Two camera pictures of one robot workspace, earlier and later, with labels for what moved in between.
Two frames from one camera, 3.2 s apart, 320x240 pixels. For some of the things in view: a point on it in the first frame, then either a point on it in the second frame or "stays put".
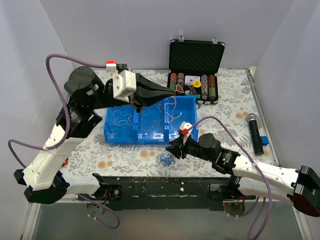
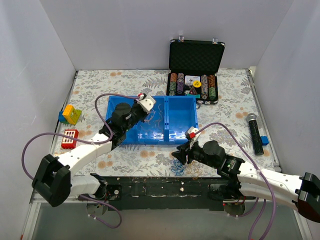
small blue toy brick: (264, 140) stays put
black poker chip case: (193, 66) stays put
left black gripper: (136, 92) -> (141, 113)
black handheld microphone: (255, 134) stays put
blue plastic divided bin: (157, 123) stays put
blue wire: (166, 158) -> (178, 167)
